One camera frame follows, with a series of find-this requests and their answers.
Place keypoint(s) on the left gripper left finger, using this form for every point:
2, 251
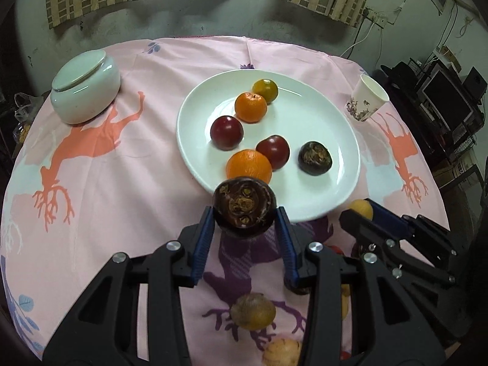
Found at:
130, 313

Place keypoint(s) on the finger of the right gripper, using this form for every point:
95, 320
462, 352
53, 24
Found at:
430, 239
366, 233

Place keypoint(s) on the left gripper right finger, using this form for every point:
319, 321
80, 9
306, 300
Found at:
358, 313

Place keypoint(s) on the small tan longan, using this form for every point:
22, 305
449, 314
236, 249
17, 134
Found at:
363, 208

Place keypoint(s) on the red cherry tomato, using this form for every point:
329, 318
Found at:
345, 355
336, 249

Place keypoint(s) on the striped pepino melon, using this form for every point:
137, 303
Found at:
282, 352

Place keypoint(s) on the green yellow round fruit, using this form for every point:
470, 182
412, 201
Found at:
253, 311

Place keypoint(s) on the dark red plum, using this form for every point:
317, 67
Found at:
226, 133
276, 149

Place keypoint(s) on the large orange mandarin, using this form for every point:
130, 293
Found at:
249, 163

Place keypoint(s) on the small orange mandarin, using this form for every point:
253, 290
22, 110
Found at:
250, 107

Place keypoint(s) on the white oval plate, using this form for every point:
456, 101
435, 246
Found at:
275, 128

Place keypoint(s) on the black equipment rack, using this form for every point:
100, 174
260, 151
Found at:
434, 103

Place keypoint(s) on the pink patterned tablecloth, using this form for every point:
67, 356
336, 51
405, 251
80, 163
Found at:
78, 195

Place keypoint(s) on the patterned paper cup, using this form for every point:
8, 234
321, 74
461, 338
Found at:
367, 97

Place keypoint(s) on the white lidded ceramic jar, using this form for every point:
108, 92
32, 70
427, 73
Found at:
85, 86

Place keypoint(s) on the plastic bag on floor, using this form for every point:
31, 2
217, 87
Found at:
27, 107

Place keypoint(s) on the wall power strip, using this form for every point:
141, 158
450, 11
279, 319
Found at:
375, 18

